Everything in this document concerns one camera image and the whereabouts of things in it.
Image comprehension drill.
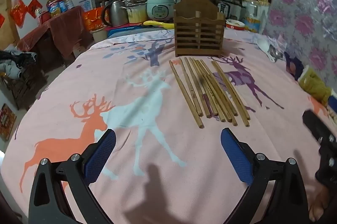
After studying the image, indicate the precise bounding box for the brown wooden chopstick holder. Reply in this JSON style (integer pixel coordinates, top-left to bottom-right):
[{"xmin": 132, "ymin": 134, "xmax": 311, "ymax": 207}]
[{"xmin": 173, "ymin": 0, "xmax": 226, "ymax": 58}]

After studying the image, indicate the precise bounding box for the steel electric kettle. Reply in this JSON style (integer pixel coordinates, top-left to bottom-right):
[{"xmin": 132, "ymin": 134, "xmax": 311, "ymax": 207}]
[{"xmin": 102, "ymin": 0, "xmax": 128, "ymax": 27}]

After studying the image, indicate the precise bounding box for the red patterned box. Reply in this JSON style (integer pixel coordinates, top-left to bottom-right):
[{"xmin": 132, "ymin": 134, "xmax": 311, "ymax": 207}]
[{"xmin": 0, "ymin": 103, "xmax": 17, "ymax": 141}]

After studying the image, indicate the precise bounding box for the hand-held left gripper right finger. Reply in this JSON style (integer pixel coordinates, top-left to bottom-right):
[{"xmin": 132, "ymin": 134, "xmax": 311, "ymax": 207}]
[{"xmin": 221, "ymin": 128, "xmax": 309, "ymax": 224}]

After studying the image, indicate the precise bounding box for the yellow plastic jug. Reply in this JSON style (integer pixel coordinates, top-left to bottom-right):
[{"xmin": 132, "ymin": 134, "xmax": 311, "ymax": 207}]
[{"xmin": 126, "ymin": 3, "xmax": 148, "ymax": 24}]

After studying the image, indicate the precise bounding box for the blue plastic tray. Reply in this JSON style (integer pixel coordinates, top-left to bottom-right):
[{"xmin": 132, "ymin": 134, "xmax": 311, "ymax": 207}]
[{"xmin": 107, "ymin": 24, "xmax": 148, "ymax": 38}]

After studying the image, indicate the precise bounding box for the maroon tablecloth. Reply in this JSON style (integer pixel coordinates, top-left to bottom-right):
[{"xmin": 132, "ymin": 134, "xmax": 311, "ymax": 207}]
[{"xmin": 17, "ymin": 6, "xmax": 92, "ymax": 63}]

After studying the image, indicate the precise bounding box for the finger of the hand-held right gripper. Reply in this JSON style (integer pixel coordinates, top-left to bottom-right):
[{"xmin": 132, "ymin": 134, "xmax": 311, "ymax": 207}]
[{"xmin": 302, "ymin": 109, "xmax": 337, "ymax": 183}]

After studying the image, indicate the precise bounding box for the yellow cooking oil bottle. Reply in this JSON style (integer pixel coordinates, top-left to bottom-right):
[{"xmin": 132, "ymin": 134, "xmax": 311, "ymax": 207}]
[{"xmin": 47, "ymin": 0, "xmax": 65, "ymax": 16}]

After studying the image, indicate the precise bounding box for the red white bowl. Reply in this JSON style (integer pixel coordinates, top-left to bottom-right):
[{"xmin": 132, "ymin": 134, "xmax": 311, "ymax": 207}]
[{"xmin": 226, "ymin": 19, "xmax": 246, "ymax": 31}]

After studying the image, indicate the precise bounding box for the red hanging bag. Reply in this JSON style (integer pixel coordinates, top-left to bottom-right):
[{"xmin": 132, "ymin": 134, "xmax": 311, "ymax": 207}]
[{"xmin": 11, "ymin": 1, "xmax": 27, "ymax": 28}]

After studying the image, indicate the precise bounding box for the dark wooden chair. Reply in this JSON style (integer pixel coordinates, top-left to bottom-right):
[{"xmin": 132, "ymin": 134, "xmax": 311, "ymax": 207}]
[{"xmin": 0, "ymin": 71, "xmax": 48, "ymax": 110}]

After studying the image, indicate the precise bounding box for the red mug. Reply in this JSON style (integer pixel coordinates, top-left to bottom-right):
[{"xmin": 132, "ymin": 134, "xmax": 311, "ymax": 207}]
[{"xmin": 38, "ymin": 12, "xmax": 50, "ymax": 25}]

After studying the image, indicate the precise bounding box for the light green rice cooker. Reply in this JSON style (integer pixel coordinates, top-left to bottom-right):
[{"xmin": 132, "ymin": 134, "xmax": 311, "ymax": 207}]
[{"xmin": 146, "ymin": 0, "xmax": 175, "ymax": 23}]

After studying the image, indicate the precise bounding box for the orange red gift box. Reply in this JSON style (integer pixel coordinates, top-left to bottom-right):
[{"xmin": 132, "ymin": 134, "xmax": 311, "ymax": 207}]
[{"xmin": 84, "ymin": 6, "xmax": 107, "ymax": 32}]

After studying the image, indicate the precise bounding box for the pink deer print bedsheet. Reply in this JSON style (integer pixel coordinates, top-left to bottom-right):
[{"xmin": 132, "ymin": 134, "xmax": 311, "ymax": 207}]
[{"xmin": 0, "ymin": 26, "xmax": 337, "ymax": 224}]

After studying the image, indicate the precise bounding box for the pile of dark clothes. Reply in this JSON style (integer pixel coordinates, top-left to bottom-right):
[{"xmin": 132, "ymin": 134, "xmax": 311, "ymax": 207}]
[{"xmin": 0, "ymin": 49, "xmax": 37, "ymax": 79}]

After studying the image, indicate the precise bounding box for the white ceramic spoon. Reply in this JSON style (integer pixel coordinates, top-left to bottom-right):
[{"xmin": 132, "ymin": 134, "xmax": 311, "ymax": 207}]
[{"xmin": 257, "ymin": 37, "xmax": 270, "ymax": 52}]

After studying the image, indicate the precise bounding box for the red diamond paper decoration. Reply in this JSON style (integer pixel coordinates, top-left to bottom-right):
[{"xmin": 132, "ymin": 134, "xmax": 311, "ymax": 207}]
[{"xmin": 27, "ymin": 0, "xmax": 43, "ymax": 19}]

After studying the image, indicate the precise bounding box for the navy blue cloth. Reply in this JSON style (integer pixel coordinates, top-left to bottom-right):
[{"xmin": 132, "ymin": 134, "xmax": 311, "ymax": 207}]
[{"xmin": 285, "ymin": 51, "xmax": 304, "ymax": 81}]

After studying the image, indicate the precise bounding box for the silver black pressure cooker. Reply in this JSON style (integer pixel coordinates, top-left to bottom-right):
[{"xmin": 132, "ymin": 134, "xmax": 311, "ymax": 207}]
[{"xmin": 212, "ymin": 0, "xmax": 244, "ymax": 20}]

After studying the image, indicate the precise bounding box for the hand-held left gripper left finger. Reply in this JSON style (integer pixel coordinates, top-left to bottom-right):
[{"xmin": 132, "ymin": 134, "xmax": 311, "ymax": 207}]
[{"xmin": 28, "ymin": 128, "xmax": 117, "ymax": 224}]

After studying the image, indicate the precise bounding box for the white plastic bucket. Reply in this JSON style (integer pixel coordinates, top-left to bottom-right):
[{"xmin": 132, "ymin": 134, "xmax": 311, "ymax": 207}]
[{"xmin": 92, "ymin": 29, "xmax": 107, "ymax": 42}]

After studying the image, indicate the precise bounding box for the clear plastic bottle yellow label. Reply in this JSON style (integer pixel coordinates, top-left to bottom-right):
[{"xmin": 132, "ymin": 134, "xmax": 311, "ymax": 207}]
[{"xmin": 243, "ymin": 0, "xmax": 261, "ymax": 33}]

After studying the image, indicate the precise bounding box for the bunch of wooden chopsticks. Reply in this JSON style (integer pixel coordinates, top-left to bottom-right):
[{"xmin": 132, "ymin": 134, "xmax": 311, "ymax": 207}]
[{"xmin": 168, "ymin": 57, "xmax": 250, "ymax": 129}]

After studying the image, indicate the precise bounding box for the cardboard box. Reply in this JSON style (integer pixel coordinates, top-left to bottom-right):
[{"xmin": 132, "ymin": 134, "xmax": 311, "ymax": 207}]
[{"xmin": 72, "ymin": 41, "xmax": 87, "ymax": 54}]

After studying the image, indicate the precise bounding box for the person's right hand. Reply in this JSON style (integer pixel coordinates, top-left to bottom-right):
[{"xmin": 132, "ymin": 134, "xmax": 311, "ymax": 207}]
[{"xmin": 308, "ymin": 182, "xmax": 333, "ymax": 223}]

